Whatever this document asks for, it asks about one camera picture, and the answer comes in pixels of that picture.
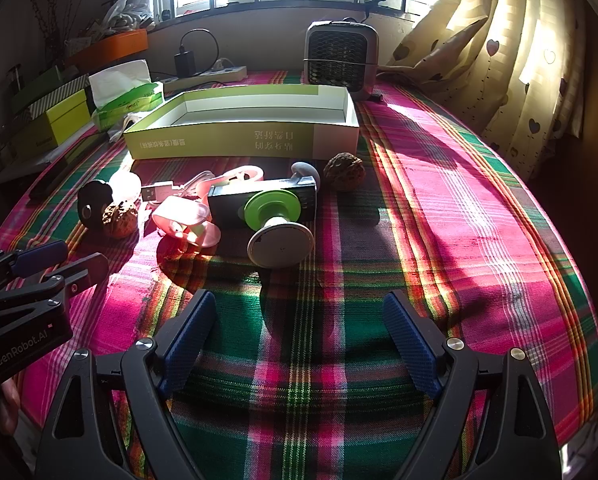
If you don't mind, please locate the black rectangular device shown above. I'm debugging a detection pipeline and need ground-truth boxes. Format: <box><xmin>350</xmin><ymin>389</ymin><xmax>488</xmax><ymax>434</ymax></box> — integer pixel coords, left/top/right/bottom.
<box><xmin>207</xmin><ymin>178</ymin><xmax>318</xmax><ymax>228</ymax></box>

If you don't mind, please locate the black white round gadget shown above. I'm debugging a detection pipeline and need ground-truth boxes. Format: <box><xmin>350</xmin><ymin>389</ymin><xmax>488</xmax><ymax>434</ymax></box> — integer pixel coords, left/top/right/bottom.
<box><xmin>76</xmin><ymin>180</ymin><xmax>116</xmax><ymax>233</ymax></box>

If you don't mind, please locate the black charger cable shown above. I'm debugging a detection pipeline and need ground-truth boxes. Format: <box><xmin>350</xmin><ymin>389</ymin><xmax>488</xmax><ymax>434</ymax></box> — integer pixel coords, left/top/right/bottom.
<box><xmin>179</xmin><ymin>29</ymin><xmax>220</xmax><ymax>73</ymax></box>

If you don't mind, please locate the pink clip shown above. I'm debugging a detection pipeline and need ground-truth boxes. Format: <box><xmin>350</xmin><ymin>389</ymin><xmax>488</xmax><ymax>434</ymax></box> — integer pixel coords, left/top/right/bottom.
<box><xmin>199</xmin><ymin>164</ymin><xmax>266</xmax><ymax>196</ymax></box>

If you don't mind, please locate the grey desktop heater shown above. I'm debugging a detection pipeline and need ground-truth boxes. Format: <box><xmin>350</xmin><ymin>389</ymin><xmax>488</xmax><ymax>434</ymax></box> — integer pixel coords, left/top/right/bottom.
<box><xmin>304</xmin><ymin>17</ymin><xmax>380</xmax><ymax>101</ymax></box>

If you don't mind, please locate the pile of plastic bags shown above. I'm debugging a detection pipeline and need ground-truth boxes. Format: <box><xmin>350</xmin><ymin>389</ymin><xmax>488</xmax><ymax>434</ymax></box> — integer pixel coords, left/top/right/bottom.
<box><xmin>92</xmin><ymin>0</ymin><xmax>157</xmax><ymax>36</ymax></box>

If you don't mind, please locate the green white suction holder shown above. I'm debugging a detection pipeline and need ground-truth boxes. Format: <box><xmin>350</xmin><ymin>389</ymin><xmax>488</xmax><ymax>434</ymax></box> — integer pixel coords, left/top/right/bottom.
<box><xmin>242</xmin><ymin>191</ymin><xmax>315</xmax><ymax>269</ymax></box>

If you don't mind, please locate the crumpled white tissue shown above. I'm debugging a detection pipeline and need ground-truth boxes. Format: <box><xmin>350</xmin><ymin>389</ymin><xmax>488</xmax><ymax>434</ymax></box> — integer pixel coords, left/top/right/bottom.
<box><xmin>106</xmin><ymin>112</ymin><xmax>142</xmax><ymax>141</ymax></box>

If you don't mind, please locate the dark green box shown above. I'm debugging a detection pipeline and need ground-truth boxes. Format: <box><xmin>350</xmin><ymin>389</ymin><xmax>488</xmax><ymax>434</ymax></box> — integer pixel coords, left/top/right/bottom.
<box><xmin>9</xmin><ymin>65</ymin><xmax>87</xmax><ymax>111</ymax></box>

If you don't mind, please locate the black charger adapter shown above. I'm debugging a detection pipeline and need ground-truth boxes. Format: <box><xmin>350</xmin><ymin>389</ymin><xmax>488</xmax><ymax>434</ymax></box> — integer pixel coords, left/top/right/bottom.
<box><xmin>174</xmin><ymin>47</ymin><xmax>196</xmax><ymax>77</ymax></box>

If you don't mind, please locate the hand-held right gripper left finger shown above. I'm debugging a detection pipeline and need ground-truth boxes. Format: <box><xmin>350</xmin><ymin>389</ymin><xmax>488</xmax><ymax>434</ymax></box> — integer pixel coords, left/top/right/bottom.
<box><xmin>38</xmin><ymin>290</ymin><xmax>217</xmax><ymax>480</ymax></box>

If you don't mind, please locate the orange container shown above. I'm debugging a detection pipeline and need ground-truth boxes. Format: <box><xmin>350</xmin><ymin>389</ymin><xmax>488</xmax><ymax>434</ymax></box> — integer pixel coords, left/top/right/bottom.
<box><xmin>66</xmin><ymin>29</ymin><xmax>149</xmax><ymax>72</ymax></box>

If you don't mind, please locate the green white cardboard box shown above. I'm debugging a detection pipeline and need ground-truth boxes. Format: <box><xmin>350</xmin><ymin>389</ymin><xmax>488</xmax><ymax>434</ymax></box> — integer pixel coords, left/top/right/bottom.
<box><xmin>123</xmin><ymin>85</ymin><xmax>361</xmax><ymax>161</ymax></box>

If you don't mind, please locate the black flat device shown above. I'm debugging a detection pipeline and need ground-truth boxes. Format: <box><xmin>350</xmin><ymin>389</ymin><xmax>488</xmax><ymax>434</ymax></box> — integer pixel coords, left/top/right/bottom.
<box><xmin>28</xmin><ymin>145</ymin><xmax>110</xmax><ymax>200</ymax></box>

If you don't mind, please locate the dried twig bouquet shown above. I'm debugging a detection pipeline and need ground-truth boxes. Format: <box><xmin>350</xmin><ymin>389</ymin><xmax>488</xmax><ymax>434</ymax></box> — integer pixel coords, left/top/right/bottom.
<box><xmin>29</xmin><ymin>0</ymin><xmax>70</xmax><ymax>61</ymax></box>

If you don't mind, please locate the brown walnut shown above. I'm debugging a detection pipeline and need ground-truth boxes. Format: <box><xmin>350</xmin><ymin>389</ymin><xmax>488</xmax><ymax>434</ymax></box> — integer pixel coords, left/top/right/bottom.
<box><xmin>102</xmin><ymin>200</ymin><xmax>140</xmax><ymax>237</ymax></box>
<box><xmin>325</xmin><ymin>152</ymin><xmax>367</xmax><ymax>192</ymax></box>

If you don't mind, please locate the yellow green box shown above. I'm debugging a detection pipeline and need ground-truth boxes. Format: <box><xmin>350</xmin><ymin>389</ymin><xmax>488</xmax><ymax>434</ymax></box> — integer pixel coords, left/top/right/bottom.
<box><xmin>32</xmin><ymin>90</ymin><xmax>96</xmax><ymax>148</ymax></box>

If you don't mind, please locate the white usb cable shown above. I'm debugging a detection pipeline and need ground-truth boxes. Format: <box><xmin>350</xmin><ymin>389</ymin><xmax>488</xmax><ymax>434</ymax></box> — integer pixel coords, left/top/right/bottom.
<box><xmin>140</xmin><ymin>170</ymin><xmax>215</xmax><ymax>206</ymax></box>

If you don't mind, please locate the green tissue pack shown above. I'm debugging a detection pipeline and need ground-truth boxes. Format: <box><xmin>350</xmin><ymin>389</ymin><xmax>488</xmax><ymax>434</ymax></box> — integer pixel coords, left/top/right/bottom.
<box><xmin>88</xmin><ymin>60</ymin><xmax>165</xmax><ymax>131</ymax></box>

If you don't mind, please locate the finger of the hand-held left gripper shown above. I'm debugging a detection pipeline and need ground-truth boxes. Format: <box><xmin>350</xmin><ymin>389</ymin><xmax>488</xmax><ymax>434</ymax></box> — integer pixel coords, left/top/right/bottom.
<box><xmin>0</xmin><ymin>240</ymin><xmax>69</xmax><ymax>286</ymax></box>
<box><xmin>0</xmin><ymin>252</ymin><xmax>111</xmax><ymax>313</ymax></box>

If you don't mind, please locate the white power strip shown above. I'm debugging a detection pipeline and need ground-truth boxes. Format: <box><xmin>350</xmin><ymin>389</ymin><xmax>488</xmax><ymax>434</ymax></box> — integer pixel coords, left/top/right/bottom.
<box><xmin>151</xmin><ymin>65</ymin><xmax>247</xmax><ymax>92</ymax></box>

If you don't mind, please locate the plaid cloth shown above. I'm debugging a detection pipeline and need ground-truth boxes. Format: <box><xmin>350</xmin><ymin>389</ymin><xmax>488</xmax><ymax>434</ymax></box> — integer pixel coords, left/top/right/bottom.
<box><xmin>0</xmin><ymin>67</ymin><xmax>598</xmax><ymax>480</ymax></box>

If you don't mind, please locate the cream heart print curtain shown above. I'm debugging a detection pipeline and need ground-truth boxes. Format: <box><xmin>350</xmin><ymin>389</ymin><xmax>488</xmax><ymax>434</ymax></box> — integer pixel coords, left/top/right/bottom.
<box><xmin>384</xmin><ymin>0</ymin><xmax>594</xmax><ymax>181</ymax></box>

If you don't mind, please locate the cream heart print pillow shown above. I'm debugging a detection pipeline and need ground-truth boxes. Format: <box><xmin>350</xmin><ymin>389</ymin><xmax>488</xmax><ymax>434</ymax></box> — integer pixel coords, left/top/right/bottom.
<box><xmin>386</xmin><ymin>17</ymin><xmax>490</xmax><ymax>81</ymax></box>

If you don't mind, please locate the grey mushroom shaped gadget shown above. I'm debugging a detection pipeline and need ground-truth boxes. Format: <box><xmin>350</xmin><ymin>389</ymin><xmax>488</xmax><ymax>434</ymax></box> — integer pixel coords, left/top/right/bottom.
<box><xmin>290</xmin><ymin>161</ymin><xmax>321</xmax><ymax>196</ymax></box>

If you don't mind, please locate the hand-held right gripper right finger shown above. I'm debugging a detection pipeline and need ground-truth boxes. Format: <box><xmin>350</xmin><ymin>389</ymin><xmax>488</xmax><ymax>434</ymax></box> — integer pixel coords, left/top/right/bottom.
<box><xmin>383</xmin><ymin>290</ymin><xmax>562</xmax><ymax>480</ymax></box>

